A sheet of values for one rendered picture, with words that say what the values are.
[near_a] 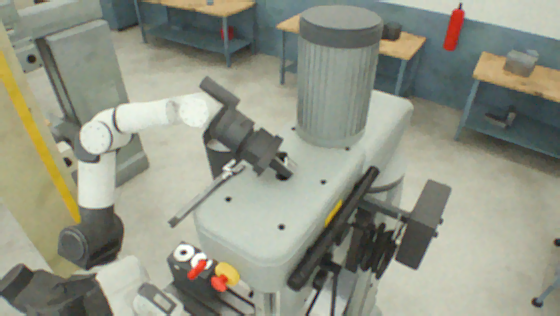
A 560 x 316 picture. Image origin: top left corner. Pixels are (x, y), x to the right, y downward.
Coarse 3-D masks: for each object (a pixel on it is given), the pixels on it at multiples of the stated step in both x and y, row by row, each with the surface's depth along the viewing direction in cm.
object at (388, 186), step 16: (400, 160) 143; (384, 176) 135; (400, 176) 135; (368, 192) 133; (384, 192) 134; (400, 192) 150; (368, 208) 129; (352, 240) 143; (352, 256) 149; (352, 272) 155; (368, 272) 157; (368, 288) 170; (352, 304) 172; (368, 304) 198
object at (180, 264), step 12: (180, 252) 159; (192, 252) 158; (168, 264) 159; (180, 264) 155; (192, 264) 153; (180, 276) 161; (204, 276) 150; (216, 276) 158; (192, 288) 163; (204, 288) 156
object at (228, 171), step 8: (232, 160) 90; (224, 168) 88; (240, 168) 88; (224, 176) 85; (216, 184) 83; (208, 192) 81; (192, 200) 79; (200, 200) 79; (184, 208) 77; (192, 208) 77; (176, 216) 75; (184, 216) 76; (168, 224) 74; (176, 224) 74
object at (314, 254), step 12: (372, 168) 102; (360, 180) 99; (372, 180) 99; (360, 192) 94; (348, 204) 91; (336, 216) 88; (348, 216) 89; (336, 228) 85; (324, 240) 82; (312, 252) 79; (324, 252) 80; (300, 264) 78; (312, 264) 77; (300, 276) 75; (300, 288) 74
